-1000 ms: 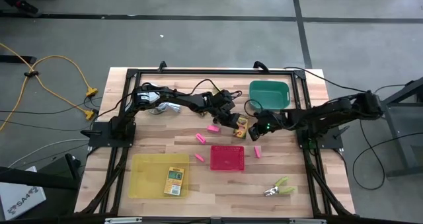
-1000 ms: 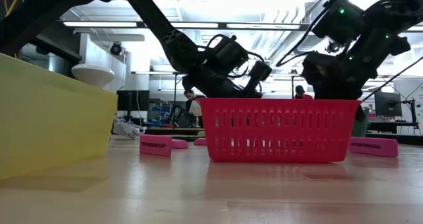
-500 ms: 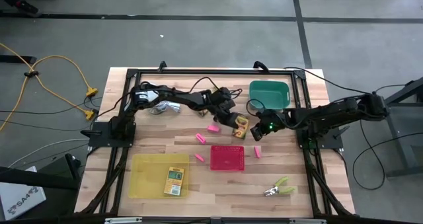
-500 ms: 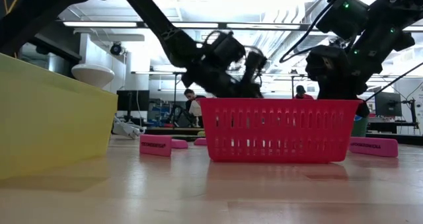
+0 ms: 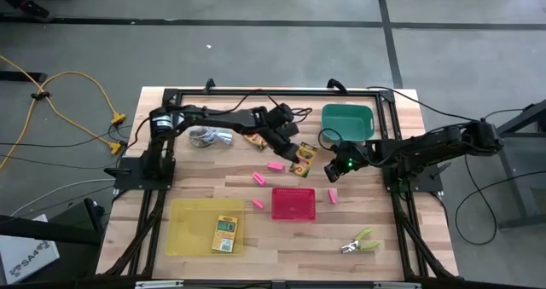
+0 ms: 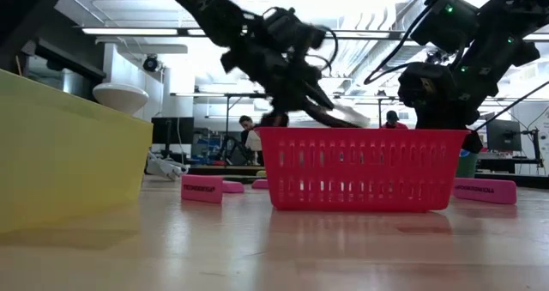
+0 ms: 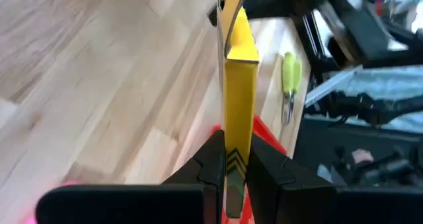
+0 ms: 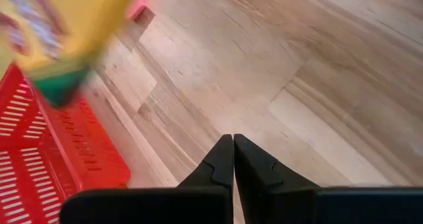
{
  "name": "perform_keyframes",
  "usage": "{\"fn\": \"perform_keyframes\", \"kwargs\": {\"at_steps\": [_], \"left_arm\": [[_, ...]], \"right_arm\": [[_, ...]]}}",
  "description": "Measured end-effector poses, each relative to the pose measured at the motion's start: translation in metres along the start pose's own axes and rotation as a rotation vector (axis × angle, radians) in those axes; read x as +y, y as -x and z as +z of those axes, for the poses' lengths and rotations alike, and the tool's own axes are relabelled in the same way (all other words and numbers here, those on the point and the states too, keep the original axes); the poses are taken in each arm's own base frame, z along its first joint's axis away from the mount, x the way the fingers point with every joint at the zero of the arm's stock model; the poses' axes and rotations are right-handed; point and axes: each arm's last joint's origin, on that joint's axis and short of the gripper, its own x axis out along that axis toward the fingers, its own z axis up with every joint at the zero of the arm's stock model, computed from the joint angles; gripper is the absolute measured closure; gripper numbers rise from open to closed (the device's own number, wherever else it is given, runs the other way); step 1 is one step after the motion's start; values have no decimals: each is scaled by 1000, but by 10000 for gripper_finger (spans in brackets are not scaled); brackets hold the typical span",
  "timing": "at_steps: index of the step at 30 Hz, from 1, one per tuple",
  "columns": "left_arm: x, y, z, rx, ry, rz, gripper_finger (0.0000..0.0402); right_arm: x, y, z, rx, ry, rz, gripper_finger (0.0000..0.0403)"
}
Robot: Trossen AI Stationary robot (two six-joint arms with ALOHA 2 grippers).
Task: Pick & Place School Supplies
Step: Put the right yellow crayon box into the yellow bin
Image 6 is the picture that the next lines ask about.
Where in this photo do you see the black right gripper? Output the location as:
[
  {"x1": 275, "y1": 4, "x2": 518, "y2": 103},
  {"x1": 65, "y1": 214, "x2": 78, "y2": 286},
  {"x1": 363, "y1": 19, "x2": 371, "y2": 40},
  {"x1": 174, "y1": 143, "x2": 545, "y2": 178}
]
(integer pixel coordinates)
[{"x1": 397, "y1": 62, "x2": 485, "y2": 155}]

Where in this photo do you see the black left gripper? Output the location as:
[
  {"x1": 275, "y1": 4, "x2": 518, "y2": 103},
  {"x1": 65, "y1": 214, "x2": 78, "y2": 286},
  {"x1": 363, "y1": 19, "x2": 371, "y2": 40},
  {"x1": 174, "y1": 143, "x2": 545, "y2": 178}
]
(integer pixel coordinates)
[{"x1": 220, "y1": 7, "x2": 360, "y2": 130}]

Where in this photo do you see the green plastic bin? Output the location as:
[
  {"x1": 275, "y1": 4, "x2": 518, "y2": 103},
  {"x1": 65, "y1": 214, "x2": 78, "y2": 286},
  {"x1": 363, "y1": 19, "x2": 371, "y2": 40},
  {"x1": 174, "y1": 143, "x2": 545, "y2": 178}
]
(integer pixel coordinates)
[{"x1": 455, "y1": 149, "x2": 480, "y2": 179}]

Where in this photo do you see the black computer monitor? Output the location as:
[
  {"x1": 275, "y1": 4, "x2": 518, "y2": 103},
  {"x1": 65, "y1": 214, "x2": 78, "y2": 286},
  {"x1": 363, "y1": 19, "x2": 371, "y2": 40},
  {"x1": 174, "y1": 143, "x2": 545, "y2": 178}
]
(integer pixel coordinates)
[
  {"x1": 486, "y1": 118, "x2": 522, "y2": 153},
  {"x1": 150, "y1": 117, "x2": 195, "y2": 155}
]

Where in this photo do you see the person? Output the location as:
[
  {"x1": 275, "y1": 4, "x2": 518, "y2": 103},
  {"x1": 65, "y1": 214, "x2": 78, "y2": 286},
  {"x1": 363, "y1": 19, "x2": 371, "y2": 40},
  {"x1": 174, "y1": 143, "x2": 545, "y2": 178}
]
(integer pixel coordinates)
[
  {"x1": 238, "y1": 114, "x2": 265, "y2": 167},
  {"x1": 379, "y1": 110, "x2": 409, "y2": 130}
]

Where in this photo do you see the red slotted plastic basket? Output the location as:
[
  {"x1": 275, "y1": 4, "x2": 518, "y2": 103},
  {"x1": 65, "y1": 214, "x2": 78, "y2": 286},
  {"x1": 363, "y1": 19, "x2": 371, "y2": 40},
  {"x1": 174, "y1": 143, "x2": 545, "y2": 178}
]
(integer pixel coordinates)
[{"x1": 256, "y1": 126, "x2": 471, "y2": 212}]

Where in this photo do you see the black ceiling spotlight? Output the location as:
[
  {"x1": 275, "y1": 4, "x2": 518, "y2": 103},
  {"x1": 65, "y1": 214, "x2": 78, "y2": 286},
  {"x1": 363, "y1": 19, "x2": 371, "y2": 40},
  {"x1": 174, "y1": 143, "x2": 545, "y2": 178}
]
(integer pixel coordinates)
[{"x1": 142, "y1": 53, "x2": 160, "y2": 73}]

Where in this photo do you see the white dome lamp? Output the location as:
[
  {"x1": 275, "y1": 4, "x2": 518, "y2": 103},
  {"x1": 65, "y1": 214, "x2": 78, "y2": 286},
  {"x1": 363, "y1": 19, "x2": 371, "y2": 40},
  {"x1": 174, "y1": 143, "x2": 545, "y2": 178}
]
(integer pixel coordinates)
[{"x1": 92, "y1": 82, "x2": 150, "y2": 116}]

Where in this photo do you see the overhead light bar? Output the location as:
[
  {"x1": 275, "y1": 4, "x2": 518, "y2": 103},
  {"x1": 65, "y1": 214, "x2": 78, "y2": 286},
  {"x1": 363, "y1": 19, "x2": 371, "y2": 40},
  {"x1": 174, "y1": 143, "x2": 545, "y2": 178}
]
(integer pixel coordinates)
[{"x1": 81, "y1": 27, "x2": 549, "y2": 41}]

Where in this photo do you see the yellow translucent plastic bin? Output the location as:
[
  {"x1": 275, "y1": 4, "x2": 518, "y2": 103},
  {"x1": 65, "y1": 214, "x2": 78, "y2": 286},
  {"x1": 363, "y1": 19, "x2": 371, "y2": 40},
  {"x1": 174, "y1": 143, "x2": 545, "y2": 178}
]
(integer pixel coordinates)
[{"x1": 0, "y1": 67, "x2": 154, "y2": 234}]

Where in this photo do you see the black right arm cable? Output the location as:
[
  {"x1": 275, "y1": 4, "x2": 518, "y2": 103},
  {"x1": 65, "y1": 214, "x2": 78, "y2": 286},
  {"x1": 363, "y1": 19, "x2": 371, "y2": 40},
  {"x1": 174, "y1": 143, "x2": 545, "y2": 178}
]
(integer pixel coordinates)
[{"x1": 474, "y1": 79, "x2": 549, "y2": 132}]

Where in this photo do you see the black background table frame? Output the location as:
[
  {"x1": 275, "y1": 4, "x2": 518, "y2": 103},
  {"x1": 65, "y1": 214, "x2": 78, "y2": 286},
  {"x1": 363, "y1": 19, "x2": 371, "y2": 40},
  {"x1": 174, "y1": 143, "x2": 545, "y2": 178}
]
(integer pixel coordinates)
[{"x1": 171, "y1": 92, "x2": 441, "y2": 167}]

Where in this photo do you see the white coiled cable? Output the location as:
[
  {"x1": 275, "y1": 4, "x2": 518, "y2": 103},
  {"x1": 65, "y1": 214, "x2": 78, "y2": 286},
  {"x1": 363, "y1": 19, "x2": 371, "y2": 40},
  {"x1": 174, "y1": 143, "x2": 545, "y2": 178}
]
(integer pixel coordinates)
[{"x1": 144, "y1": 151, "x2": 190, "y2": 182}]

